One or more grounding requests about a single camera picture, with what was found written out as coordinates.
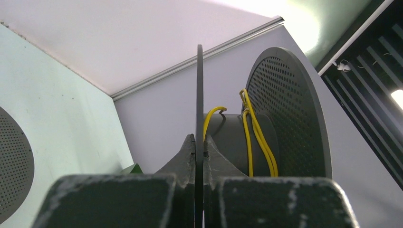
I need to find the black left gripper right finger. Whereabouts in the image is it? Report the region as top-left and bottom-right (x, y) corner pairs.
(203, 136), (359, 228)

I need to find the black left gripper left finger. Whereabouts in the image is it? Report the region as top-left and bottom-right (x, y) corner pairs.
(33, 134), (195, 228)

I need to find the yellow wire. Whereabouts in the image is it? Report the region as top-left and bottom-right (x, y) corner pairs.
(203, 88), (279, 178)

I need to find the dark grey spool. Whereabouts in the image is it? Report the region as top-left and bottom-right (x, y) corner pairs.
(0, 108), (35, 223)
(195, 44), (333, 179)

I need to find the green tray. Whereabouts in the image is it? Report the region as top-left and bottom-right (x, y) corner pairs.
(121, 163), (143, 174)

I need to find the right aluminium frame post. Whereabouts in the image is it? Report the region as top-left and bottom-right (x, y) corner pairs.
(110, 17), (285, 102)

